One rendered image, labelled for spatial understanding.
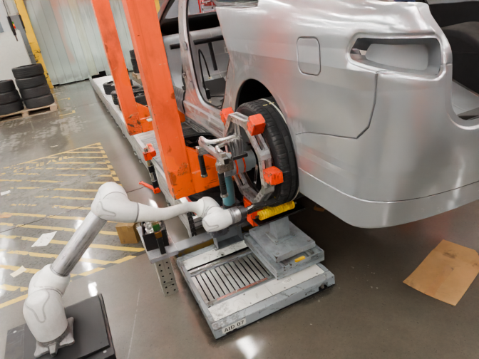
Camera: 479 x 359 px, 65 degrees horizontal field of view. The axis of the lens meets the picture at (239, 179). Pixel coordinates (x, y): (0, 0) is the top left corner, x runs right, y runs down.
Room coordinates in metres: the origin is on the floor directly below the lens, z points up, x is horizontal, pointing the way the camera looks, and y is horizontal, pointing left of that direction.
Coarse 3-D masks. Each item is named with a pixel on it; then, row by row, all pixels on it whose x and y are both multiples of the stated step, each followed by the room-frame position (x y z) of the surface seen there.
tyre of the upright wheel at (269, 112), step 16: (272, 96) 2.24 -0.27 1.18; (240, 112) 2.24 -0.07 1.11; (256, 112) 2.04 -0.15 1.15; (272, 112) 2.02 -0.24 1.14; (272, 128) 1.92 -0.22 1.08; (288, 128) 1.94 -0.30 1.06; (272, 144) 1.89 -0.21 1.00; (288, 144) 1.88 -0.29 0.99; (288, 160) 1.86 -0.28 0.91; (288, 176) 1.84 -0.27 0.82; (288, 192) 1.89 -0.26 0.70
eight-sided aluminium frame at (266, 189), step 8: (232, 120) 2.16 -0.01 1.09; (240, 120) 2.05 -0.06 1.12; (224, 128) 2.32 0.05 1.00; (232, 128) 2.29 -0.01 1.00; (224, 136) 2.33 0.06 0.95; (248, 136) 1.97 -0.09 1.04; (256, 136) 1.98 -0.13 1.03; (256, 144) 1.90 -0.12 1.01; (264, 144) 1.91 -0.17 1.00; (256, 152) 1.89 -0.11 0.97; (264, 152) 1.87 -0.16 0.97; (264, 168) 1.86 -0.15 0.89; (240, 176) 2.29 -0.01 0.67; (240, 184) 2.21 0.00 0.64; (248, 184) 2.22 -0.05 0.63; (264, 184) 1.85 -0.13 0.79; (248, 192) 2.12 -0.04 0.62; (256, 192) 2.10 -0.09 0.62; (264, 192) 1.86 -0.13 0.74; (256, 200) 1.99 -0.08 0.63; (264, 200) 1.97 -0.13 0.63
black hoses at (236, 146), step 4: (232, 140) 1.94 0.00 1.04; (236, 140) 1.92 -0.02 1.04; (240, 140) 1.93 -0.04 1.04; (228, 144) 1.91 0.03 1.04; (232, 144) 1.91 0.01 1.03; (236, 144) 1.91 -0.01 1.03; (240, 144) 1.91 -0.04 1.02; (248, 144) 2.06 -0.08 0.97; (232, 148) 1.89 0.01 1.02; (236, 148) 1.89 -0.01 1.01; (240, 148) 1.90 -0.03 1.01; (232, 152) 1.87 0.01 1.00; (236, 152) 1.88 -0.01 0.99; (240, 152) 1.88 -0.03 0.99; (244, 152) 1.89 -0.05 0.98; (232, 156) 1.86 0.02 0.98; (236, 156) 1.86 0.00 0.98; (240, 156) 1.87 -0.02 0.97; (244, 156) 1.88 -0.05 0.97
